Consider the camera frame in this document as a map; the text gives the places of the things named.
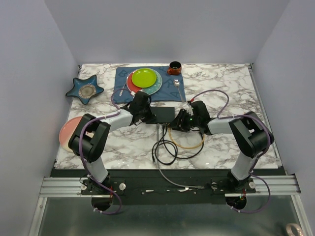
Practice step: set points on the pink and cream plate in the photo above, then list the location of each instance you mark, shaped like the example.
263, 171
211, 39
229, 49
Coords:
67, 131

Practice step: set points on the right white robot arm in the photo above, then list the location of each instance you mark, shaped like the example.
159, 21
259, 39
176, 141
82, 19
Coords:
250, 133

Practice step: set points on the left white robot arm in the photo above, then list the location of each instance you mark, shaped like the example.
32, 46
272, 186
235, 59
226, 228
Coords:
89, 138

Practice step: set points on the lime green plate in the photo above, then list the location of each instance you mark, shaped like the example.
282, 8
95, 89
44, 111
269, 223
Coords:
144, 77

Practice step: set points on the silver spoon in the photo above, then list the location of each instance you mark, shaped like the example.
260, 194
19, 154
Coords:
177, 84

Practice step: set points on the black network switch box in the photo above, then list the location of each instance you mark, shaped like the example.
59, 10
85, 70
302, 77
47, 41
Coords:
162, 115

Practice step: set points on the brown ceramic mug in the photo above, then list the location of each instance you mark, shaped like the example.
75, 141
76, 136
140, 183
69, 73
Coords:
175, 68

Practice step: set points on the red and teal plate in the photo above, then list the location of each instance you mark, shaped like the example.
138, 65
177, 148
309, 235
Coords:
150, 90

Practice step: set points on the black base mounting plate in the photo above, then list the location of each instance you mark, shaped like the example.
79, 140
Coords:
169, 187

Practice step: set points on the pink ring object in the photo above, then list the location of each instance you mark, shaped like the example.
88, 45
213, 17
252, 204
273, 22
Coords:
293, 229

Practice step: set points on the silver fork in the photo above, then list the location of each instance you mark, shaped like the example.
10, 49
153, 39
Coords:
122, 89

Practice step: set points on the blue star shaped dish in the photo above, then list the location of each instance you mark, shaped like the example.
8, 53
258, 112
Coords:
85, 89

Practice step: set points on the aluminium rail frame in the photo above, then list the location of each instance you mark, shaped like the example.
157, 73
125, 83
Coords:
70, 187

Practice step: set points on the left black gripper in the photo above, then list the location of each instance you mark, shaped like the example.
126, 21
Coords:
151, 116

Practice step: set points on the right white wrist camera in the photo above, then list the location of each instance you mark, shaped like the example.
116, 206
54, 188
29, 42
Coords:
189, 109

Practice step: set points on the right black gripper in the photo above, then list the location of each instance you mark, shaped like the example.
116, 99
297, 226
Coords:
181, 126

